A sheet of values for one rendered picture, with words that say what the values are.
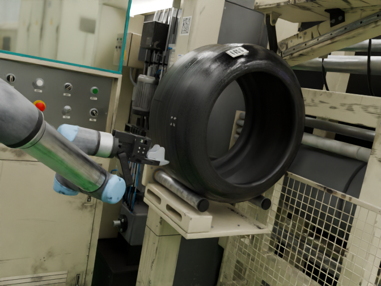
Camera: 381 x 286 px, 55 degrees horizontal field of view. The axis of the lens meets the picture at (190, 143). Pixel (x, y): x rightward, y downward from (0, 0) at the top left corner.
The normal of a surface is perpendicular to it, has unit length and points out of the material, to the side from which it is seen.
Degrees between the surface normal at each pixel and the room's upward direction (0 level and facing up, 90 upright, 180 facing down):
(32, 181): 90
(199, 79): 68
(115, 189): 90
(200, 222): 90
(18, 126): 97
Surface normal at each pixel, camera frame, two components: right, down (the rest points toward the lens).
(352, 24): -0.85, -0.07
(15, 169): 0.50, 0.22
